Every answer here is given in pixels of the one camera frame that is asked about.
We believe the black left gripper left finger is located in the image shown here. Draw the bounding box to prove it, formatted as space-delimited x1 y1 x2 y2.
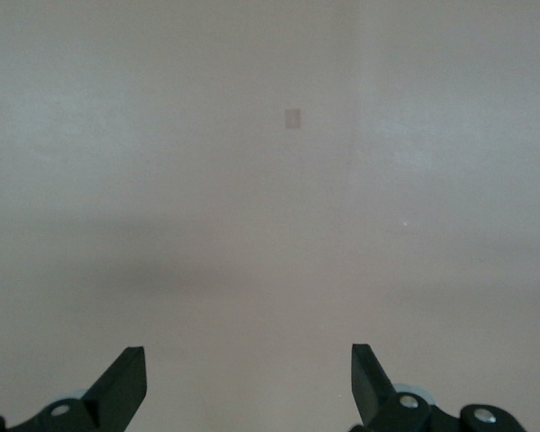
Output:
0 346 149 432

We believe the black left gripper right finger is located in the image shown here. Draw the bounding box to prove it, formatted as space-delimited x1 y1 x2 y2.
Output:
350 343 528 432

